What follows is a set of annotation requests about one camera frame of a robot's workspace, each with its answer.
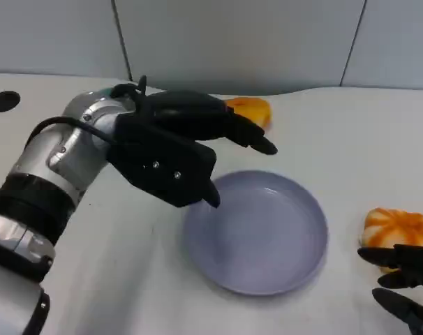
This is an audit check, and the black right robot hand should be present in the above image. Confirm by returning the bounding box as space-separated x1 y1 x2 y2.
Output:
357 244 423 335

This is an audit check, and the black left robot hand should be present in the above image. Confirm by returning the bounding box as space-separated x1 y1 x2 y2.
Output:
141 90 279 209

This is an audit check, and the orange and white bread roll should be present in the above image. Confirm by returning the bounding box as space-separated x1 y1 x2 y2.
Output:
224 97 272 132
361 207 423 275

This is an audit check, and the lilac plate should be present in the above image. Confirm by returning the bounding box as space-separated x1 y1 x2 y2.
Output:
181 170 329 297

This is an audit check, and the looped black wrist cable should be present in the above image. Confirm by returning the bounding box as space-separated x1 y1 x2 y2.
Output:
110 75 149 113

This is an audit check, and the long black camera cable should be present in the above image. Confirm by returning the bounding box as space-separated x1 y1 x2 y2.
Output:
25 117 120 144

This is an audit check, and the black table cable grommet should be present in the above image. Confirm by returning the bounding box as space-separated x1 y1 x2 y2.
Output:
0 90 21 113

